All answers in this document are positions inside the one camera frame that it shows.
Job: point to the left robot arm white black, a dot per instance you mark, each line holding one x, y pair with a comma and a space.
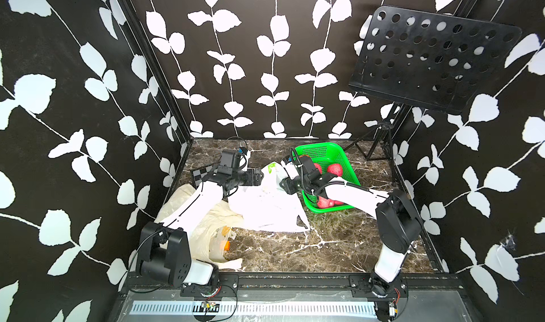
164, 252

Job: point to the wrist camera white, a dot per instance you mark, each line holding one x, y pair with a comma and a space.
232, 161
290, 168

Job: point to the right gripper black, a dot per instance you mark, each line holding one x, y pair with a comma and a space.
288, 186

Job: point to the black white checkerboard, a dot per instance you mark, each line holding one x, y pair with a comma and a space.
198, 174

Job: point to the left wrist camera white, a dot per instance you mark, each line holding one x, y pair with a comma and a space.
232, 161

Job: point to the black perforated music stand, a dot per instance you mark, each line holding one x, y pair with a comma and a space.
426, 60

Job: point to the white slotted cable duct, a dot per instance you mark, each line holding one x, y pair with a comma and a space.
225, 309

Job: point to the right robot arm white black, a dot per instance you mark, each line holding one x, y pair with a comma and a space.
398, 221

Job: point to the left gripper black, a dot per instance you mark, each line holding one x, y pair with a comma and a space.
255, 173

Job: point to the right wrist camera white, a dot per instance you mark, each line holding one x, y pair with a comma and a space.
290, 168

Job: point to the yellow banana print plastic bag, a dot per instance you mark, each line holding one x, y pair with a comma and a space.
211, 235

